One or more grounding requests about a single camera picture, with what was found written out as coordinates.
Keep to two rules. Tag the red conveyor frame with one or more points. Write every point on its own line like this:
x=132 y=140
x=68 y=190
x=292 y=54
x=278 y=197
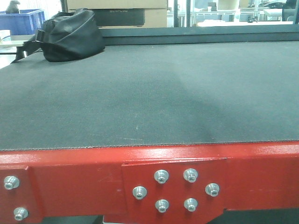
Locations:
x=150 y=185

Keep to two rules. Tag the cardboard box with black label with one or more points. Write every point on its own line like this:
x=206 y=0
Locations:
x=125 y=13

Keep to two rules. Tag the dark grey conveyor belt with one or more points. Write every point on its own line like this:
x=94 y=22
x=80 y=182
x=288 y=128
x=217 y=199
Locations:
x=150 y=95

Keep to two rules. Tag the blue crate in background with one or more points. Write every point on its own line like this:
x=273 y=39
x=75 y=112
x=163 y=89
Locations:
x=24 y=23

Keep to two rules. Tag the black fabric bag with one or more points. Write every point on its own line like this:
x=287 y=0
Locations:
x=66 y=37

